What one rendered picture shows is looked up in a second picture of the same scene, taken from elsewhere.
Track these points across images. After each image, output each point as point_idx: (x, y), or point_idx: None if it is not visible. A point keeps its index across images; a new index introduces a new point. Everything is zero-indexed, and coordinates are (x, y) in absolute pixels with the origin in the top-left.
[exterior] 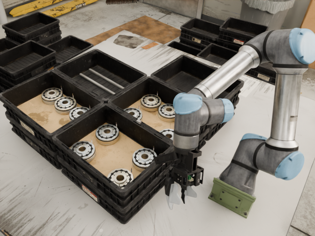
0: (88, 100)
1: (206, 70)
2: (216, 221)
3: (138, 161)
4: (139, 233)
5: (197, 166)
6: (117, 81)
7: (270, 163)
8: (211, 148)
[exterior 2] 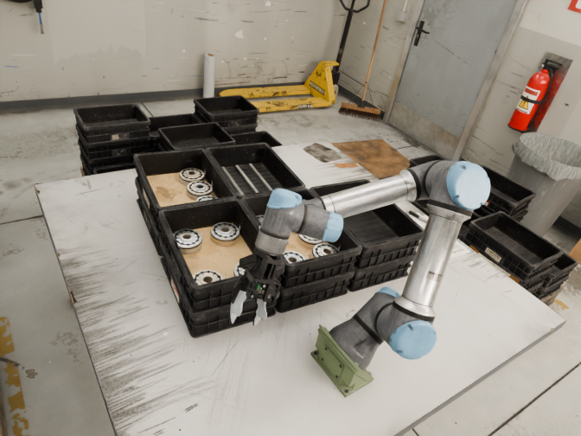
0: (224, 191)
1: (387, 205)
2: (304, 383)
3: (239, 272)
4: (204, 355)
5: (275, 279)
6: (273, 186)
7: (388, 326)
8: (350, 303)
